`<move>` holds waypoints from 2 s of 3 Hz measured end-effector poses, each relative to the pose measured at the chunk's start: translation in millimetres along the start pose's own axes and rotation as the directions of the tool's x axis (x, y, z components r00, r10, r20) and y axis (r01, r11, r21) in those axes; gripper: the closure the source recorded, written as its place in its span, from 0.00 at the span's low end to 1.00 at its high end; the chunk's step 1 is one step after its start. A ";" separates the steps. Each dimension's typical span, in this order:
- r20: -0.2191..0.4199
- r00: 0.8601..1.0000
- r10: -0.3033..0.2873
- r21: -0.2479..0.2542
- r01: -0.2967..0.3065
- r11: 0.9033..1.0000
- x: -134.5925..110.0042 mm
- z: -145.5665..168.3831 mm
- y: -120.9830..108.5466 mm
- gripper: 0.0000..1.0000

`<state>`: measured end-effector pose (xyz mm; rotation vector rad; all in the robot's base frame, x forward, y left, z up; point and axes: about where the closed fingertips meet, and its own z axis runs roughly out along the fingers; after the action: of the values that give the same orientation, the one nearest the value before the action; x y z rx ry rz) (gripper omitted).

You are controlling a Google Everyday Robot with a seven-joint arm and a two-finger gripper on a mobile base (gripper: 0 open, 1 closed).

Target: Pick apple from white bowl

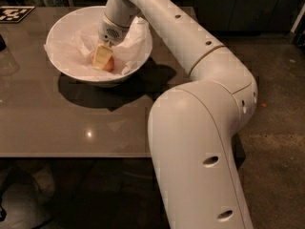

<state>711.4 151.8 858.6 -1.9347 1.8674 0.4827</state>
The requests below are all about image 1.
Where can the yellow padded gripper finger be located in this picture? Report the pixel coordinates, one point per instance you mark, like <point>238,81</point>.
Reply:
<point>101,56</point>

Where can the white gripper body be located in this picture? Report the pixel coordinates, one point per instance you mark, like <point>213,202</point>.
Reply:
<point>110,31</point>

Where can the orange-red apple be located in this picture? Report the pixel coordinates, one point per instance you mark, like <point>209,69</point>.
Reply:
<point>109,66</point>

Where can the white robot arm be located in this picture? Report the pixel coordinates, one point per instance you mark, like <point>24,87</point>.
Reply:
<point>191,126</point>

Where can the white robot base below table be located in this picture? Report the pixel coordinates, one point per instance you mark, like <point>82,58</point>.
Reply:
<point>23,194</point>

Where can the white ceramic bowl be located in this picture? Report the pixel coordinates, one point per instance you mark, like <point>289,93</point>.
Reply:
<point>60,64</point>

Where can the white crumpled paper liner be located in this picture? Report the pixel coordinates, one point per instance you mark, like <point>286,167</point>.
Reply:
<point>73,51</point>

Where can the black object at table edge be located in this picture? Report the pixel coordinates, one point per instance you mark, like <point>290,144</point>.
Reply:
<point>2,43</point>

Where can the black white fiducial marker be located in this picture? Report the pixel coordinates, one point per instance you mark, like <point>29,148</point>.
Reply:
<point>14,14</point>

